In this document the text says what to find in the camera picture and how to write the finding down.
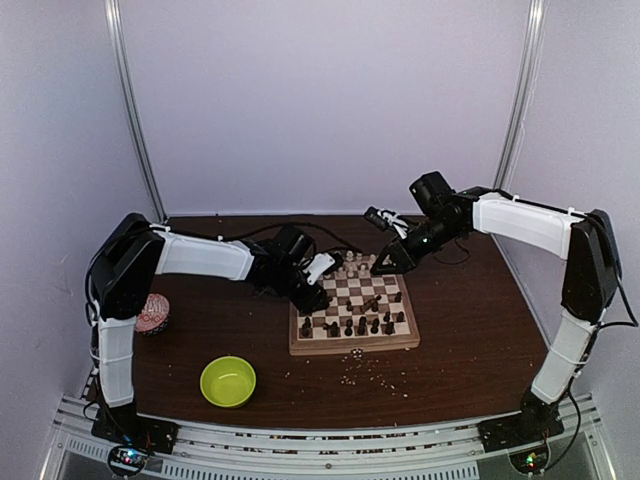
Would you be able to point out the pile of dark chess pieces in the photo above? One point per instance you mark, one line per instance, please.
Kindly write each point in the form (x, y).
(372, 304)

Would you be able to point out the dark knight piece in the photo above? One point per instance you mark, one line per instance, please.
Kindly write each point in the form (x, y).
(388, 328)

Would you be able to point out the left aluminium frame post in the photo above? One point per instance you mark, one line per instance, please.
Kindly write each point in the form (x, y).
(117, 37)

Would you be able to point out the dark queen piece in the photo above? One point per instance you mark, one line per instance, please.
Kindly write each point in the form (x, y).
(332, 330)

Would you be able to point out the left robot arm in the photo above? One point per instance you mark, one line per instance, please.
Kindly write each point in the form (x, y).
(230, 288)

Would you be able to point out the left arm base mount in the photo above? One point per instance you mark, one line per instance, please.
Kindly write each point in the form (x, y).
(132, 450)

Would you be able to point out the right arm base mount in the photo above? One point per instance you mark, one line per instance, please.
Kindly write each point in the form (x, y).
(524, 438)

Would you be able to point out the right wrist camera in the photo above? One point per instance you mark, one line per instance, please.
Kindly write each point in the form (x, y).
(385, 220)

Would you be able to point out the wooden chess board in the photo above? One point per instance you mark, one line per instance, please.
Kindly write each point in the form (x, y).
(406, 334)

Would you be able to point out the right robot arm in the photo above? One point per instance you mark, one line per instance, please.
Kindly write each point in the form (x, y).
(585, 241)

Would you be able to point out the right aluminium frame post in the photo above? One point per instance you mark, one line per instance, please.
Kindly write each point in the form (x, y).
(525, 86)

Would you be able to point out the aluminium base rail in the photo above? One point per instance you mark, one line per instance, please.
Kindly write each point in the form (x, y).
(445, 450)

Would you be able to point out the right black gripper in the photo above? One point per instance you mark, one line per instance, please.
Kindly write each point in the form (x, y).
(402, 260)

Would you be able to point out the aluminium frame post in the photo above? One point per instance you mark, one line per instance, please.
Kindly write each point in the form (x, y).
(525, 86)
(117, 37)

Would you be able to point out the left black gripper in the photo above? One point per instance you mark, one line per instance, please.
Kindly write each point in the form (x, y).
(309, 304)

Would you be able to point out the green plastic bowl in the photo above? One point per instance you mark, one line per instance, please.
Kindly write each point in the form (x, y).
(228, 382)

